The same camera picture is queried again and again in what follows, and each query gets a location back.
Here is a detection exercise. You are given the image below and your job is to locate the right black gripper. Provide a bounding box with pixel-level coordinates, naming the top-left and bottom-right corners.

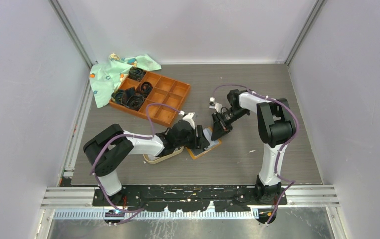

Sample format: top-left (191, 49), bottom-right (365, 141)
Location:
top-left (211, 108), bottom-right (248, 141)

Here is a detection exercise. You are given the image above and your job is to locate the orange leather card holder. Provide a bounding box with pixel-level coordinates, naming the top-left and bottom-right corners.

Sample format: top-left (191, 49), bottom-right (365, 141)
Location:
top-left (186, 127), bottom-right (222, 160)

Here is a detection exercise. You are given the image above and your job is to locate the oval wooden card tray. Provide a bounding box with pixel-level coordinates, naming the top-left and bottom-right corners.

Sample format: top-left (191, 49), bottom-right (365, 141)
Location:
top-left (143, 147), bottom-right (184, 164)

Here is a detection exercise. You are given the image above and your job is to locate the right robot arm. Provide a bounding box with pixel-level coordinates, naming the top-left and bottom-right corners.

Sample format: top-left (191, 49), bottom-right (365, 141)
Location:
top-left (209, 89), bottom-right (298, 205)

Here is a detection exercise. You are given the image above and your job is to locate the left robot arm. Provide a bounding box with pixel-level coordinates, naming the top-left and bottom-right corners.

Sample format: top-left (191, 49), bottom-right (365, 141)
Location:
top-left (83, 120), bottom-right (210, 206)

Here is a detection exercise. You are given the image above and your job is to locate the orange compartment organizer tray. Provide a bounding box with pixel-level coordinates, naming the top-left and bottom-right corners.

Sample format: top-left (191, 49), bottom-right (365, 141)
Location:
top-left (109, 70), bottom-right (191, 127)

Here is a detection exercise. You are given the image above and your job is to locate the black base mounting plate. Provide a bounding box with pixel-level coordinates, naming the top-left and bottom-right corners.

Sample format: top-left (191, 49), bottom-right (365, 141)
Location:
top-left (111, 185), bottom-right (287, 212)

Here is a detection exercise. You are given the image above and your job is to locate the rolled dark belt middle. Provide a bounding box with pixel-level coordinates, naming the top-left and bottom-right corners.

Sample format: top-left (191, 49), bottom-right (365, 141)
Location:
top-left (138, 81), bottom-right (153, 98)

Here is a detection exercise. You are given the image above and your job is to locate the rolled dark belt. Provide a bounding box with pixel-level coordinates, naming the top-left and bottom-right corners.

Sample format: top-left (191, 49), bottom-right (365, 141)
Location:
top-left (138, 81), bottom-right (153, 98)
top-left (128, 67), bottom-right (146, 82)
top-left (122, 87), bottom-right (145, 111)
top-left (111, 89), bottom-right (125, 105)

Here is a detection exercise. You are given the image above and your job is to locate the rolled dark belt front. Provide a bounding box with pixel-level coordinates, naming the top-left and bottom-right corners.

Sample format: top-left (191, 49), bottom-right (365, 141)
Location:
top-left (122, 87), bottom-right (145, 111)

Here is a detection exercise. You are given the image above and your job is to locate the rolled dark belt top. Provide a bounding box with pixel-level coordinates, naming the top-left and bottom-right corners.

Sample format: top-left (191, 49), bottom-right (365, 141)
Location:
top-left (128, 67), bottom-right (146, 82)

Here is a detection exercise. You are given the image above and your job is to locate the rolled dark belt left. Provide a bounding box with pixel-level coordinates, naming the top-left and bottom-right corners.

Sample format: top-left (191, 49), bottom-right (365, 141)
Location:
top-left (111, 89), bottom-right (125, 105)

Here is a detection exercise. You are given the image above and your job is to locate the green patterned cloth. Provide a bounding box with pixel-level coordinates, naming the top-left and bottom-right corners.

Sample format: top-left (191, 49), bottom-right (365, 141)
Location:
top-left (89, 53), bottom-right (161, 108)

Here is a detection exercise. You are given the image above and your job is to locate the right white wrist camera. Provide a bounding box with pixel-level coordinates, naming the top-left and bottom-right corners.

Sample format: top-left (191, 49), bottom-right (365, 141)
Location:
top-left (209, 97), bottom-right (223, 113)

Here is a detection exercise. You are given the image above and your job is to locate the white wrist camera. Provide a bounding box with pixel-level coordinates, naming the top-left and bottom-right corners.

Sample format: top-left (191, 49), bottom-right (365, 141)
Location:
top-left (209, 97), bottom-right (223, 113)
top-left (182, 112), bottom-right (197, 129)

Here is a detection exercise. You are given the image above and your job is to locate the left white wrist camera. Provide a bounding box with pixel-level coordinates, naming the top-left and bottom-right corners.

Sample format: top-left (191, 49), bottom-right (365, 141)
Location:
top-left (182, 112), bottom-right (197, 129)

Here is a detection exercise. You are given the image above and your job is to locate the white slotted cable duct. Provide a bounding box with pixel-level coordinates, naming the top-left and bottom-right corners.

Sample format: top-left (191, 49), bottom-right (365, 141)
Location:
top-left (53, 208), bottom-right (259, 220)

